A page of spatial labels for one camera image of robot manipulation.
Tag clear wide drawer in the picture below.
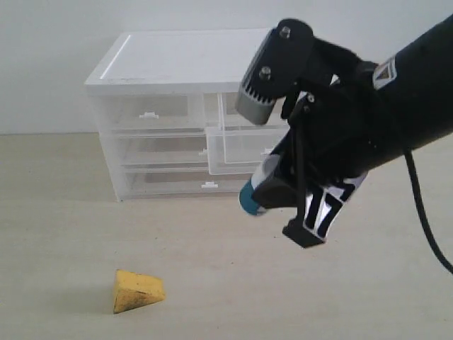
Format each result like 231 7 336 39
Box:
114 134 207 166
116 168 250 200

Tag clear middle wide drawer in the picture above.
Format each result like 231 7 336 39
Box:
114 134 207 166

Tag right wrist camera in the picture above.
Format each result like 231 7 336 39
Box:
235 18 314 125

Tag clear bottom wide drawer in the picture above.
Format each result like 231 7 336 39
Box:
116 168 250 200

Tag yellow wedge sponge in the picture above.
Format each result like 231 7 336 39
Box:
113 269 166 314

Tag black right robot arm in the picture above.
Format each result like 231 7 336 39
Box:
236 18 452 248

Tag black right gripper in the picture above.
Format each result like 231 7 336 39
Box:
251 37 407 249

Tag white plastic drawer cabinet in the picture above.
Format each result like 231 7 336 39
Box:
85 28 267 201

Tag white capped blue bottle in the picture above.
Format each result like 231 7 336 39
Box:
239 154 280 216

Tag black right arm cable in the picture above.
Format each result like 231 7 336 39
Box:
403 148 453 276

